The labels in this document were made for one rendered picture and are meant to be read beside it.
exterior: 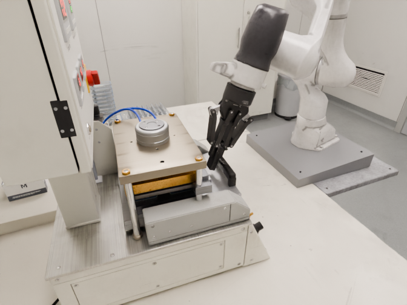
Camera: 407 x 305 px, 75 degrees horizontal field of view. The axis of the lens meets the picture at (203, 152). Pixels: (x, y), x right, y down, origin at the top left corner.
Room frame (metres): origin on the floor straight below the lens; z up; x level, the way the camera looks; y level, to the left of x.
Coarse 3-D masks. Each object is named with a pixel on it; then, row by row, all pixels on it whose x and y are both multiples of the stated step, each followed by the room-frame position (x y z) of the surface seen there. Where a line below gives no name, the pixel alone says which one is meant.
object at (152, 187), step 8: (168, 176) 0.48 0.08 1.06; (176, 176) 0.48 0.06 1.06; (184, 176) 0.49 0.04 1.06; (192, 176) 0.49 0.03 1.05; (136, 184) 0.46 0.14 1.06; (144, 184) 0.46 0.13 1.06; (152, 184) 0.46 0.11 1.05; (160, 184) 0.47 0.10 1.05; (168, 184) 0.48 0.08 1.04; (176, 184) 0.48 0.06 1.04; (184, 184) 0.49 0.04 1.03; (192, 184) 0.49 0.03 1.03; (136, 192) 0.45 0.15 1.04; (144, 192) 0.46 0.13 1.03; (152, 192) 0.46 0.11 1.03; (160, 192) 0.47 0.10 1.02
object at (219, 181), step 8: (208, 168) 0.64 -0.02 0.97; (216, 168) 0.64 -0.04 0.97; (216, 176) 0.60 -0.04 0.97; (224, 176) 0.60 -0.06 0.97; (120, 184) 0.57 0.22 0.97; (216, 184) 0.57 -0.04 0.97; (224, 184) 0.57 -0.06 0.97; (120, 192) 0.54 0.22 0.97; (208, 192) 0.53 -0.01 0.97; (128, 208) 0.48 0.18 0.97; (128, 216) 0.45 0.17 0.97; (128, 224) 0.44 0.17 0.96; (144, 224) 0.45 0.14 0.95
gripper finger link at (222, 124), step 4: (228, 112) 0.61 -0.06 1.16; (232, 112) 0.61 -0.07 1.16; (220, 116) 0.64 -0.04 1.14; (228, 116) 0.61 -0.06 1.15; (220, 120) 0.63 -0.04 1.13; (224, 120) 0.62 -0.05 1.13; (228, 120) 0.61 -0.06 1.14; (220, 124) 0.62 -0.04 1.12; (224, 124) 0.61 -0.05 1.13; (220, 128) 0.62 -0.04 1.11; (224, 128) 0.62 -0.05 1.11; (216, 132) 0.63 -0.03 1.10; (220, 132) 0.61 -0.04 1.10; (216, 136) 0.62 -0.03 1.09; (220, 136) 0.61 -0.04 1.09; (216, 140) 0.61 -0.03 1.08; (220, 140) 0.61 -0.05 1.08; (216, 144) 0.61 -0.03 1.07
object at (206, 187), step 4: (204, 172) 0.50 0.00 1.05; (204, 176) 0.49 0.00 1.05; (208, 176) 0.49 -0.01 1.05; (204, 180) 0.49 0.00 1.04; (208, 180) 0.49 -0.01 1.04; (204, 184) 0.47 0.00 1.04; (208, 184) 0.47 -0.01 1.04; (196, 188) 0.46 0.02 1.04; (200, 188) 0.46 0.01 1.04; (204, 188) 0.47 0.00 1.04; (208, 188) 0.47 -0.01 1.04; (196, 192) 0.46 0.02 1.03; (200, 192) 0.46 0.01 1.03; (204, 192) 0.47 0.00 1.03
